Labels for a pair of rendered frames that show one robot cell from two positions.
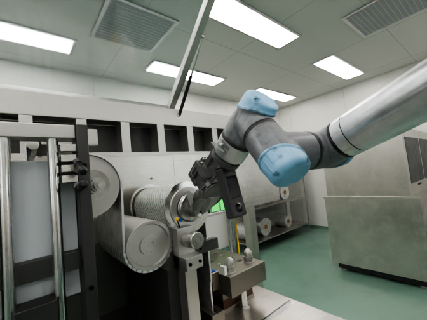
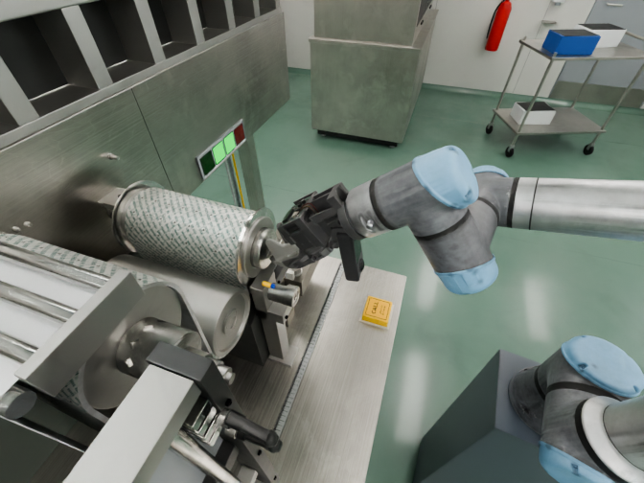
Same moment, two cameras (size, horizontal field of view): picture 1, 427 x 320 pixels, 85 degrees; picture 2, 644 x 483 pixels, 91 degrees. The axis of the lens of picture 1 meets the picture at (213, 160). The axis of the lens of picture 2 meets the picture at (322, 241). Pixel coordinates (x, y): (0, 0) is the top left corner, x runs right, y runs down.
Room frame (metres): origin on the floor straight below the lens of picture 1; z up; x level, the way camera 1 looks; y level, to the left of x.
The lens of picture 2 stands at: (0.26, 0.20, 1.68)
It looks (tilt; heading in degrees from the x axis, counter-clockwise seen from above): 46 degrees down; 329
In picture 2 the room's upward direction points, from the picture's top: straight up
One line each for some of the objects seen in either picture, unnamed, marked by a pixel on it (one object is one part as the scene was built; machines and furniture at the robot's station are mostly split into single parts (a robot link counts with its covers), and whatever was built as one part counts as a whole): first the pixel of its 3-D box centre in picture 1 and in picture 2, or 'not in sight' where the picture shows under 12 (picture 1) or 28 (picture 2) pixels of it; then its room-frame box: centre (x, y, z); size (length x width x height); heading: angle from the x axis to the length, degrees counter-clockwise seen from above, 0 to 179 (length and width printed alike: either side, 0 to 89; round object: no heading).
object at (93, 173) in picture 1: (89, 186); (161, 352); (0.49, 0.27, 1.33); 0.06 x 0.06 x 0.06; 40
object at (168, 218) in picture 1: (187, 207); (257, 246); (0.67, 0.09, 1.25); 0.15 x 0.01 x 0.15; 130
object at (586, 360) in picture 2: not in sight; (587, 377); (0.20, -0.36, 1.07); 0.13 x 0.12 x 0.14; 117
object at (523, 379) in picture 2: not in sight; (556, 395); (0.21, -0.37, 0.95); 0.15 x 0.15 x 0.10
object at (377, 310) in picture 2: not in sight; (377, 310); (0.59, -0.18, 0.91); 0.07 x 0.07 x 0.02; 40
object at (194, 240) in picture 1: (195, 240); (291, 295); (0.59, 0.06, 1.18); 0.04 x 0.02 x 0.04; 130
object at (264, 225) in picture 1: (267, 192); not in sight; (4.55, -0.99, 0.92); 1.83 x 0.53 x 1.85; 130
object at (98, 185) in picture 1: (96, 185); (207, 369); (0.45, 0.23, 1.33); 0.06 x 0.03 x 0.03; 40
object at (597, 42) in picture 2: not in sight; (563, 93); (1.72, -3.34, 0.51); 0.91 x 0.58 x 1.02; 62
